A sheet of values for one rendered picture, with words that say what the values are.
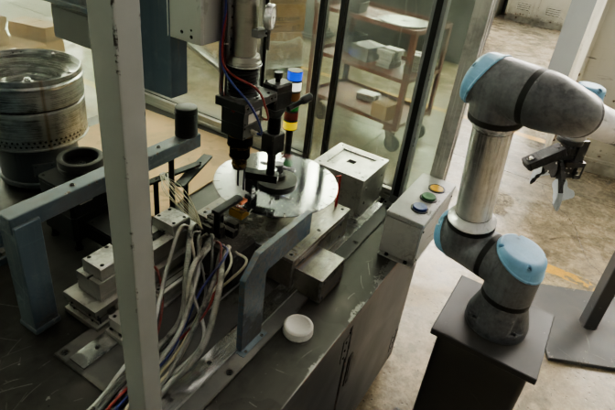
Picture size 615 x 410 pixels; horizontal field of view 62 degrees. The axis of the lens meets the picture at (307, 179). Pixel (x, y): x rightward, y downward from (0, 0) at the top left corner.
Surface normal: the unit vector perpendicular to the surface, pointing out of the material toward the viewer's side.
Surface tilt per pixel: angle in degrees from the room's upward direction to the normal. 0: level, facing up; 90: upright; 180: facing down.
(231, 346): 0
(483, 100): 99
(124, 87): 90
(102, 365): 0
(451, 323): 0
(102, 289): 90
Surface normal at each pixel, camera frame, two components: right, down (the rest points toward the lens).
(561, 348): 0.11, -0.86
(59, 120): 0.80, 0.37
